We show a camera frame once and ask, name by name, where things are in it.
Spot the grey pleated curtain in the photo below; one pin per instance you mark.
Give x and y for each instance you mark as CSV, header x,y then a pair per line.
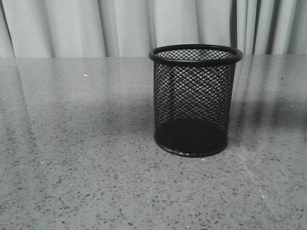
x,y
131,28

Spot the black metal mesh pen cup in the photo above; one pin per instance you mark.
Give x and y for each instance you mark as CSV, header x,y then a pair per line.
x,y
192,89

